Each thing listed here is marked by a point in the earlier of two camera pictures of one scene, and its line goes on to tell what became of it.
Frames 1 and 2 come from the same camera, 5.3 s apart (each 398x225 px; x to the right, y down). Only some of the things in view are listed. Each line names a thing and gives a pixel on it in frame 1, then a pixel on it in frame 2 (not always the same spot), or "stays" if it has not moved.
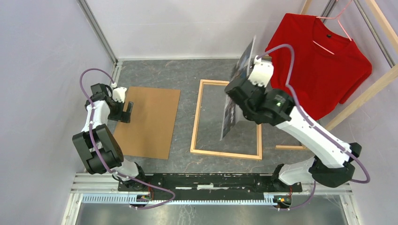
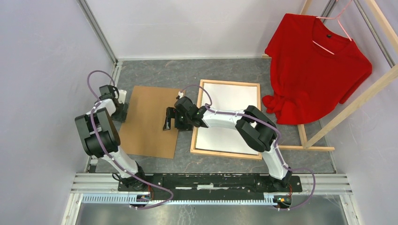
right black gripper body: (248, 116) → (182, 122)
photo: (232, 116) → (229, 97)
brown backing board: (149, 133) stays
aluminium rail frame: (93, 188) stays
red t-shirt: (329, 69) stays
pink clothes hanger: (319, 17) stays
